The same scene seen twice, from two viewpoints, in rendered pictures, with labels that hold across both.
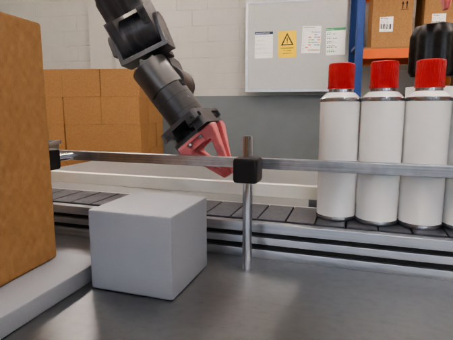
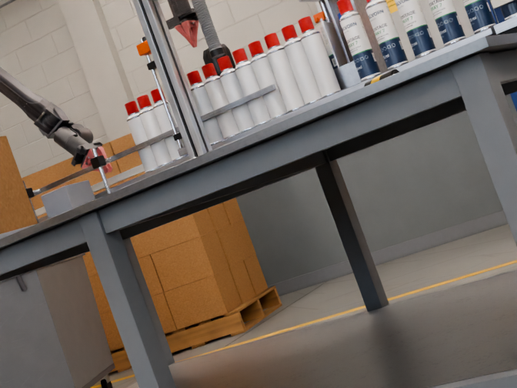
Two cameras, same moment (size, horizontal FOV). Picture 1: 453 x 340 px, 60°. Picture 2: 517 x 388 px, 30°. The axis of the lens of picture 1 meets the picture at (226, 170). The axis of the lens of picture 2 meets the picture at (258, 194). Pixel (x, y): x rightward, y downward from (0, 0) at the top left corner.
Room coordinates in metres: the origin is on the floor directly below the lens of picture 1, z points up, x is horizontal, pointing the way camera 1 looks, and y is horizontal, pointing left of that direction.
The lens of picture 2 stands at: (-2.05, -1.05, 0.68)
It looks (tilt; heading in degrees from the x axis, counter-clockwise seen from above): 1 degrees up; 14
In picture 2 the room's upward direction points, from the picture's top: 20 degrees counter-clockwise
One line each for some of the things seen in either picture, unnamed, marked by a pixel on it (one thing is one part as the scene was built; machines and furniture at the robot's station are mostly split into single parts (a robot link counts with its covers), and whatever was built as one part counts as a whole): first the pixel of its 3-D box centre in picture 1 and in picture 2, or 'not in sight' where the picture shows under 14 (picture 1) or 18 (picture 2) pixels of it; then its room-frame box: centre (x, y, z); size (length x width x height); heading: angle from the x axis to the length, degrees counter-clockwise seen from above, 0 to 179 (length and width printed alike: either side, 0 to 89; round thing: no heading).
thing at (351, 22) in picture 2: not in sight; (357, 39); (0.29, -0.83, 0.98); 0.05 x 0.05 x 0.20
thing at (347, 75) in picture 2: not in sight; (346, 37); (0.40, -0.80, 1.01); 0.14 x 0.13 x 0.26; 72
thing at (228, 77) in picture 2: not in sight; (235, 94); (0.41, -0.47, 0.98); 0.05 x 0.05 x 0.20
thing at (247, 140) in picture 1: (251, 200); (108, 175); (0.48, -0.03, 0.91); 0.07 x 0.03 x 0.17; 162
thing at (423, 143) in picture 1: (425, 144); (168, 124); (0.48, -0.25, 0.98); 0.05 x 0.05 x 0.20
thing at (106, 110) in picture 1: (102, 142); (149, 245); (4.04, 1.29, 0.70); 1.20 x 0.83 x 1.39; 85
